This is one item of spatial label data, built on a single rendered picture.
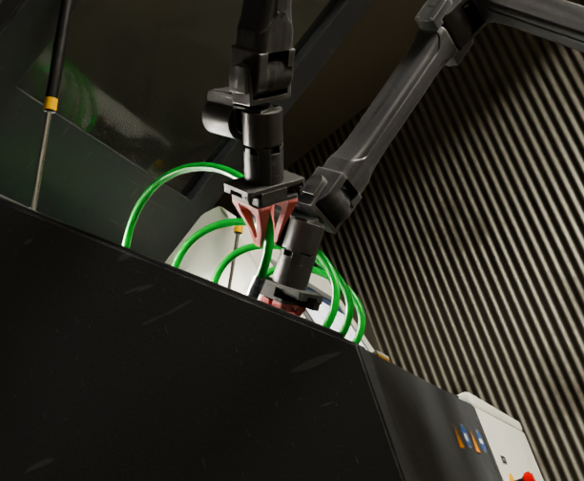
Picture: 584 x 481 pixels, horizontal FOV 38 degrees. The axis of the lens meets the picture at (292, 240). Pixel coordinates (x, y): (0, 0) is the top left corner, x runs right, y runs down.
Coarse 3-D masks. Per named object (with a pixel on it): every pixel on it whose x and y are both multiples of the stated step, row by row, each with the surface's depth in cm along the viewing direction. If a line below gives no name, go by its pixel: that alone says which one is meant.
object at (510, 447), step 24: (216, 216) 186; (216, 240) 184; (240, 240) 182; (192, 264) 185; (216, 264) 183; (240, 264) 180; (240, 288) 179; (504, 432) 178; (504, 456) 162; (528, 456) 201; (504, 480) 149
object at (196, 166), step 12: (180, 168) 138; (192, 168) 136; (204, 168) 134; (216, 168) 132; (228, 168) 130; (156, 180) 142; (144, 192) 144; (144, 204) 146; (132, 216) 146; (132, 228) 147; (264, 240) 123; (264, 252) 123; (264, 264) 123; (264, 276) 123
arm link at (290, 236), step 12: (300, 216) 134; (288, 228) 132; (300, 228) 131; (312, 228) 131; (324, 228) 133; (288, 240) 131; (300, 240) 130; (312, 240) 131; (300, 252) 132; (312, 252) 131
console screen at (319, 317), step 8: (272, 264) 193; (312, 288) 215; (328, 296) 228; (320, 304) 209; (328, 304) 219; (304, 312) 187; (312, 312) 194; (320, 312) 202; (312, 320) 189; (320, 320) 196; (336, 320) 214; (336, 328) 206; (352, 328) 226; (352, 336) 219; (360, 344) 221
